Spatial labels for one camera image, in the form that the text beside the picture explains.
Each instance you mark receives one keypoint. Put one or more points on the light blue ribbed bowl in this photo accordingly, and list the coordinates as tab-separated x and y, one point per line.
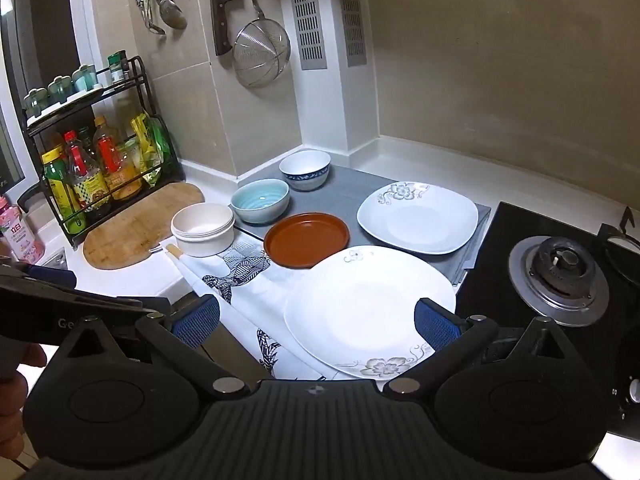
260	200

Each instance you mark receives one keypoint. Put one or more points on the black pot support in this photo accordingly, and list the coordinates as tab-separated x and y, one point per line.
612	235

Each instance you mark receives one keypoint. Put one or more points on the dark window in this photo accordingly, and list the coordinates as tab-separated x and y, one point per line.
45	20

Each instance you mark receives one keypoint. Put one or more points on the grey fabric mat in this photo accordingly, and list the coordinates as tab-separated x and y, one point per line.
350	185

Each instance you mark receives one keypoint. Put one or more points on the yellow food packet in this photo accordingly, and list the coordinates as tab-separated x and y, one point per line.
142	140

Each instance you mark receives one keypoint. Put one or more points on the green bottle yellow cap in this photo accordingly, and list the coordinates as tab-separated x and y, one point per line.
57	185

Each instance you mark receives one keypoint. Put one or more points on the gas burner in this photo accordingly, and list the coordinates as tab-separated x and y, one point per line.
557	280

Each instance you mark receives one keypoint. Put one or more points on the red cap sauce bottle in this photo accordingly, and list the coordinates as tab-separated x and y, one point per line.
82	170

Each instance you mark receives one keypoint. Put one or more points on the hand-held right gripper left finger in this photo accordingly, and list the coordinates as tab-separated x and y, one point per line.
196	321

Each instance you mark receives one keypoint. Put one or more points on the brown round plate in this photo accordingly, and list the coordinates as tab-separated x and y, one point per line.
306	240

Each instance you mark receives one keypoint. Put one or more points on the green food packet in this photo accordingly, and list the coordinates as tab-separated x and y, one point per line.
162	145

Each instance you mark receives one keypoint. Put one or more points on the person's left hand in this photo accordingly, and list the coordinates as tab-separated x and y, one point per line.
17	395

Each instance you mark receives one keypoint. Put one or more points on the metal mesh strainer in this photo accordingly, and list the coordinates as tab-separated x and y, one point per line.
261	52

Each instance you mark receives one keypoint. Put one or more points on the white spice jar tray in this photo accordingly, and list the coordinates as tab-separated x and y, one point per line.
65	107

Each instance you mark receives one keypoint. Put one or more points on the silver stove knob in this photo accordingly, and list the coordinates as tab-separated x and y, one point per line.
634	391

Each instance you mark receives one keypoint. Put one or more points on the grey vent grille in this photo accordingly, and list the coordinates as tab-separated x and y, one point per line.
306	15
351	10

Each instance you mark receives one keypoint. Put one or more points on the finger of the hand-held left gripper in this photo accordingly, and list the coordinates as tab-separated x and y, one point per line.
100	302
47	276

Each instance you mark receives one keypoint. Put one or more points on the red label oil bottle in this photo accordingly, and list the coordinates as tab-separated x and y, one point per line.
112	160

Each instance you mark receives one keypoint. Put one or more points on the green cap spice bottle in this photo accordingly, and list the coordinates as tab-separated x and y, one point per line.
118	67

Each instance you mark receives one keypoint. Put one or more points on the wooden cutting board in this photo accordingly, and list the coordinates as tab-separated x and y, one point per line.
135	227

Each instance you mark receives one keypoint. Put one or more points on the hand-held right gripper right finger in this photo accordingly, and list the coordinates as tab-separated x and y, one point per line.
436	325

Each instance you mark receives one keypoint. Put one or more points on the black glass gas stove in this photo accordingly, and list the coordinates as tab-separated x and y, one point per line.
492	240

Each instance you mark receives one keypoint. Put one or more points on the large white floral plate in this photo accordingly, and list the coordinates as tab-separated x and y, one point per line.
360	305

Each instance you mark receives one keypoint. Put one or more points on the white printed cloth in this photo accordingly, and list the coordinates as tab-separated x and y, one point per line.
240	280

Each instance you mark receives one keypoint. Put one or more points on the pink bottle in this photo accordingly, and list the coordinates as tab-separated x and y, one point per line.
20	235

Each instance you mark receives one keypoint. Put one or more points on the small white floral plate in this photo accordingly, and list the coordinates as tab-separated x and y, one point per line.
417	217

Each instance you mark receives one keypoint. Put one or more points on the teal spice jar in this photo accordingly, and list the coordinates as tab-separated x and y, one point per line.
61	90
87	79
36	101

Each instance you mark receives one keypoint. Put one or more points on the white rod with beige tip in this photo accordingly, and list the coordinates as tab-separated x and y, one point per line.
187	270

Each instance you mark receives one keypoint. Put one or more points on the white bowl blue pattern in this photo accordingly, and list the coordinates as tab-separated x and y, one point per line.
305	167

